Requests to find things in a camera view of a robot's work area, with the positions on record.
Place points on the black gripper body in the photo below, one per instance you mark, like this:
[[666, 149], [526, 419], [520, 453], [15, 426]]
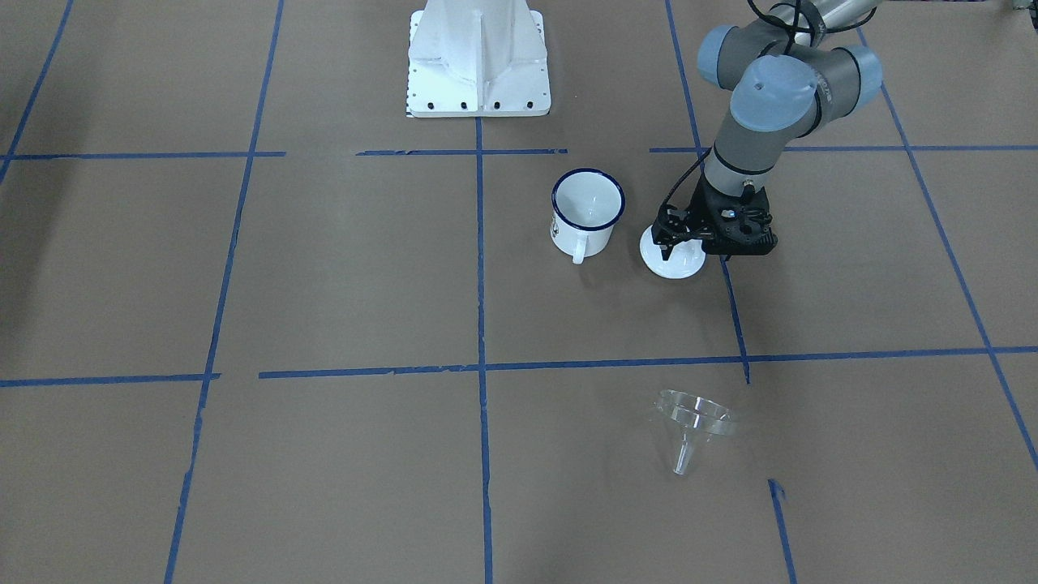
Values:
[[699, 210]]

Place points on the white round lid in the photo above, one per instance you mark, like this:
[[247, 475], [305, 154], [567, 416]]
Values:
[[685, 260]]

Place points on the clear plastic funnel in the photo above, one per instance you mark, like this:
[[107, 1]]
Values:
[[695, 420]]

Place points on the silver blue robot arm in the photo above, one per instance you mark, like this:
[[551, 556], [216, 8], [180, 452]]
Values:
[[782, 86]]

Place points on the white enamel cup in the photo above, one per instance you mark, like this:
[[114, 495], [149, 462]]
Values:
[[586, 204]]

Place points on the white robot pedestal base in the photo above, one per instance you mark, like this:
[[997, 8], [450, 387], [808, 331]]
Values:
[[477, 58]]

